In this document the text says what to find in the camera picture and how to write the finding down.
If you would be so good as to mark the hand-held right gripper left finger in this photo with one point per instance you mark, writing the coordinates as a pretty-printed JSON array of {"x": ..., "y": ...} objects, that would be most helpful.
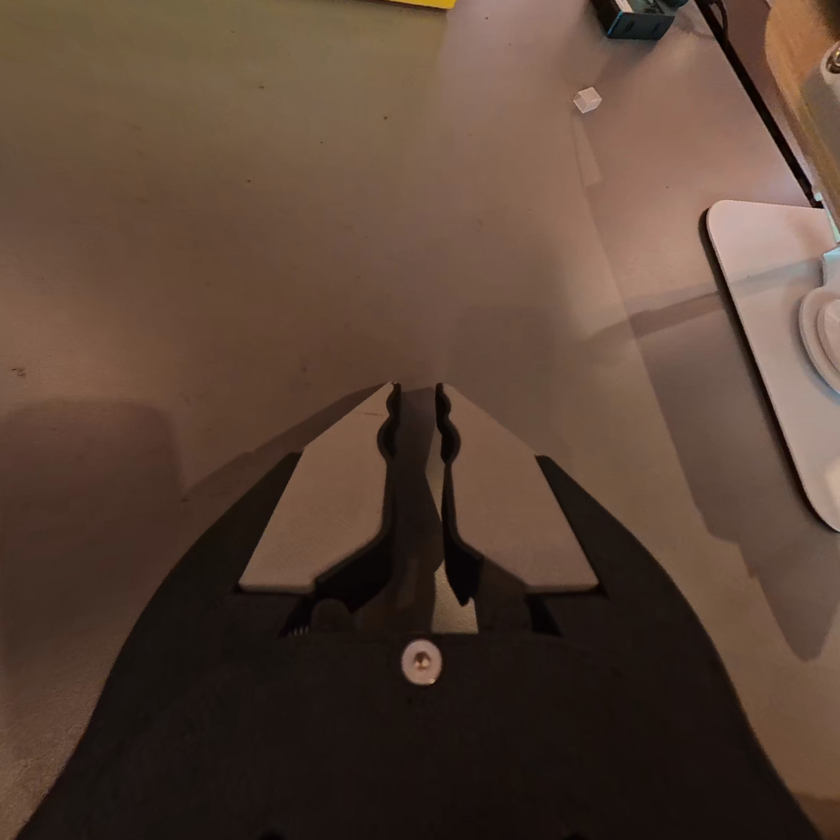
[{"x": 315, "y": 518}]

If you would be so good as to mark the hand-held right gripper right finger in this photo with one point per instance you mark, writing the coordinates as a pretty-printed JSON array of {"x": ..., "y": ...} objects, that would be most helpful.
[{"x": 518, "y": 518}]

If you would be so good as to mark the yellow plastic bin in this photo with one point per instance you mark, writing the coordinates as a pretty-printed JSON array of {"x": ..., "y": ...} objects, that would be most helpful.
[{"x": 413, "y": 3}]

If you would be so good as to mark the small white plastic block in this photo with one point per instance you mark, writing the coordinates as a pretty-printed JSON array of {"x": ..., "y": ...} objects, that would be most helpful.
[{"x": 587, "y": 98}]

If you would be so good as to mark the black camera battery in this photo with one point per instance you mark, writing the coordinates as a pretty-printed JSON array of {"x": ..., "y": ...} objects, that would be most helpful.
[{"x": 630, "y": 19}]

